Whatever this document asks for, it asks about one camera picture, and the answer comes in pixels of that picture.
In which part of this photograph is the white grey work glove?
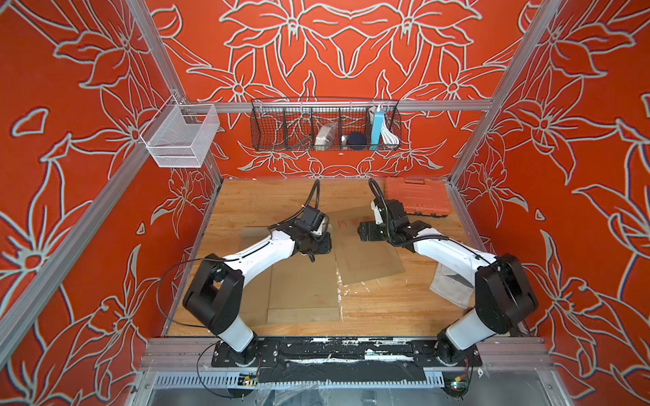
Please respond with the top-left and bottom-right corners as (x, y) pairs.
(429, 263), (474, 309)

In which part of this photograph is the black wire basket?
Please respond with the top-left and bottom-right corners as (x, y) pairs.
(250, 96), (403, 152)

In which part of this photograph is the kraft file bag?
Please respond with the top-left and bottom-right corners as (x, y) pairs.
(329, 206), (405, 285)
(239, 228), (273, 328)
(267, 254), (340, 324)

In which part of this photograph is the white mesh basket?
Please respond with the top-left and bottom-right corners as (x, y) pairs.
(142, 105), (220, 168)

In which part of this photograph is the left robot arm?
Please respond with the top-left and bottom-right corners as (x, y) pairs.
(183, 180), (332, 365)

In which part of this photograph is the dark blue round object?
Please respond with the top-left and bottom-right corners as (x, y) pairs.
(346, 132), (367, 151)

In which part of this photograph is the red plastic tool case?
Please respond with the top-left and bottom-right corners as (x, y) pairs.
(385, 178), (451, 218)

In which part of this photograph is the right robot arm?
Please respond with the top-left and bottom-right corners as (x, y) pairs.
(358, 179), (538, 365)

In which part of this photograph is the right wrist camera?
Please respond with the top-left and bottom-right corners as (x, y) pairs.
(371, 199), (386, 225)

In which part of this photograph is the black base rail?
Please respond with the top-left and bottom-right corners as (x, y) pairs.
(212, 337), (482, 387)

